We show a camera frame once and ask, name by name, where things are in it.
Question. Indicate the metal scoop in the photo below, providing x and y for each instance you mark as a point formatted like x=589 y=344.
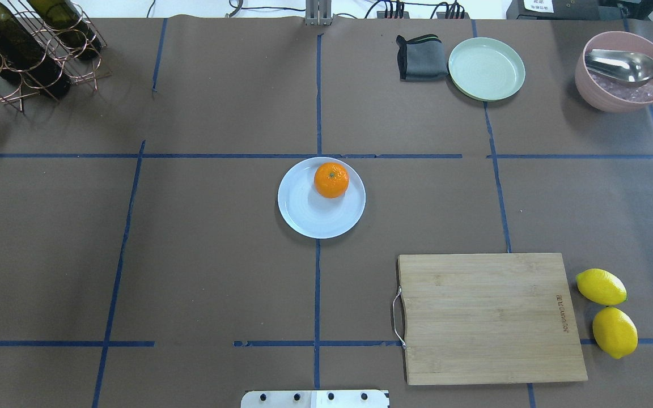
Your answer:
x=628 y=67

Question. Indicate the wooden cutting board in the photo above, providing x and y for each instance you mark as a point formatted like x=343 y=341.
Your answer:
x=488 y=319

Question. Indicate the copper wire bottle rack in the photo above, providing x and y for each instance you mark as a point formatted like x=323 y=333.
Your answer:
x=46 y=48

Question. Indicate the light blue plate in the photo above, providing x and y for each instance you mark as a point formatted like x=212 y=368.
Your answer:
x=310 y=213

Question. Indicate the orange mandarin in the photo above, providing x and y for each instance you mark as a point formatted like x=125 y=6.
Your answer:
x=331 y=180

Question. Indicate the yellow lemon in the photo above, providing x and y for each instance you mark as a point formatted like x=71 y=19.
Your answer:
x=601 y=287
x=615 y=332

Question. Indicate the dark green wine bottle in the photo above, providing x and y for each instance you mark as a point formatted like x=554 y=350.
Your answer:
x=25 y=55

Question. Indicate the dark grey folded cloth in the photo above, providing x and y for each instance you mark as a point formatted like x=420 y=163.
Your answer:
x=421 y=59

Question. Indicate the aluminium frame post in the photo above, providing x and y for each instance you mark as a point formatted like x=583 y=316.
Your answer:
x=318 y=13

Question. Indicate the light green plate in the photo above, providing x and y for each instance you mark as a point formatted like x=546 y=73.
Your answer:
x=486 y=69

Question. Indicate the pink bowl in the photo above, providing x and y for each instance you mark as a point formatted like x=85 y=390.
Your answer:
x=605 y=93

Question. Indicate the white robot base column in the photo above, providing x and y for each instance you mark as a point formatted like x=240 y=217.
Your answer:
x=317 y=398

